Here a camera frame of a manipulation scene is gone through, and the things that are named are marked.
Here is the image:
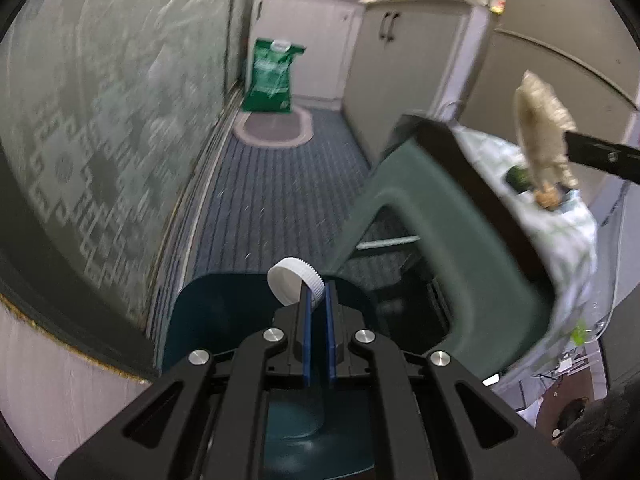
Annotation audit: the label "white plastic bottle cap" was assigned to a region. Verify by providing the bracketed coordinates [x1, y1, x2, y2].
[267, 257, 326, 309]

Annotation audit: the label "brown paper ball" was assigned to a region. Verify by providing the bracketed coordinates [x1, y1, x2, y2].
[534, 185, 562, 210]

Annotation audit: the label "dark green trash bin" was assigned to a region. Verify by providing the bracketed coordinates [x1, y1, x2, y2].
[158, 115, 555, 479]

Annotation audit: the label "white kitchen cabinets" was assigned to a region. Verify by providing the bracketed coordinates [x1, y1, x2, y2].
[250, 0, 495, 164]

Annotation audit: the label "green white checkered tablecloth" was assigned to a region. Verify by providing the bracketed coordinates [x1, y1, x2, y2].
[454, 125, 598, 392]

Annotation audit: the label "green lime half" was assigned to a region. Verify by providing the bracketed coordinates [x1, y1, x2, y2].
[504, 165, 534, 194]

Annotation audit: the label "striped blue floor carpet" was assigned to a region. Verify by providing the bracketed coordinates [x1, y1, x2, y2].
[151, 108, 371, 344]

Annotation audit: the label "beige refrigerator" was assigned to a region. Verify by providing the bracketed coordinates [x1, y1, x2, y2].
[459, 0, 640, 206]

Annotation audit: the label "oval grey floor mat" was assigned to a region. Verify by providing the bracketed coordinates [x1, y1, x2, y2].
[232, 106, 314, 150]

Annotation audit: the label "green rice bag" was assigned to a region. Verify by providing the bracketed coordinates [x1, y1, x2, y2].
[242, 38, 306, 114]

